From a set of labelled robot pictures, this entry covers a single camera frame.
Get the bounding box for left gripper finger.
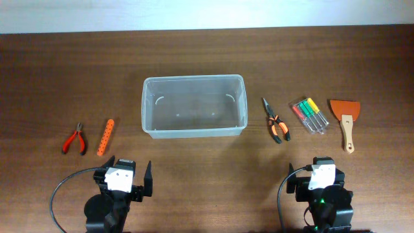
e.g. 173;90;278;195
101;155;115;169
143;161;153;197

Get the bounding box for screwdriver set clear case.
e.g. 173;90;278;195
290;97;329;135

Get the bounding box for orange black needle-nose pliers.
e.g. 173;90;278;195
262;98;290;144

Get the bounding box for orange scraper wooden handle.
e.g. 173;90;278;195
329;100;360;154

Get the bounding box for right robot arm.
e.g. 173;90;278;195
287;157;353;233

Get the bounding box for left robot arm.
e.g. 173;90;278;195
84;156;153;233

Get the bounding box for clear plastic container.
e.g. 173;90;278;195
141;74;248;139

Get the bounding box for orange perforated plastic bar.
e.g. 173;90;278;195
96;119;114;157

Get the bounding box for red handled small pliers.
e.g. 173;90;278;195
61;122;87;156

